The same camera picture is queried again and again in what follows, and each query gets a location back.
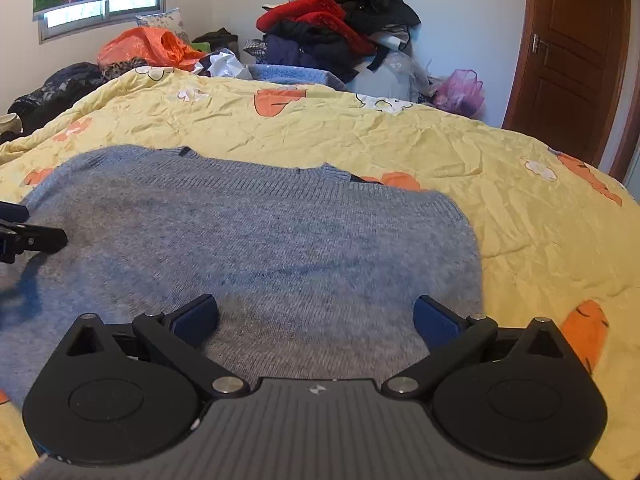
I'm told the grey navy knit sweater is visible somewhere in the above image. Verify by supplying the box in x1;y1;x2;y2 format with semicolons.
1;145;483;403

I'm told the pile of dark red clothes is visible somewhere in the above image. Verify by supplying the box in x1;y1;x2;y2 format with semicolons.
244;0;421;84

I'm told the dark floral garment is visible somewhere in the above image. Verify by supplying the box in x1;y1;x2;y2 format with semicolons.
1;58;148;144

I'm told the orange plastic bag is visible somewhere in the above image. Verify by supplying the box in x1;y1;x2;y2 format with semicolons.
96;26;205;72

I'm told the pink plastic bag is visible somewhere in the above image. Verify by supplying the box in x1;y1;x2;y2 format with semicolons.
434;70;485;118

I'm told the patterned white pillow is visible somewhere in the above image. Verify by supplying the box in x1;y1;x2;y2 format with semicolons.
136;8;190;44

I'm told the white crumpled plastic bag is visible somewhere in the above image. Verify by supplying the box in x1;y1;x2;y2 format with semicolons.
192;48;253;80

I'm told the light blue folded blanket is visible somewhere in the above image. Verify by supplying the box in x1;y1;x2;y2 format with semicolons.
247;64;347;91

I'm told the brown wooden door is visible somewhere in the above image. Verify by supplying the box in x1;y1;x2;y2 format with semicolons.
503;0;630;165

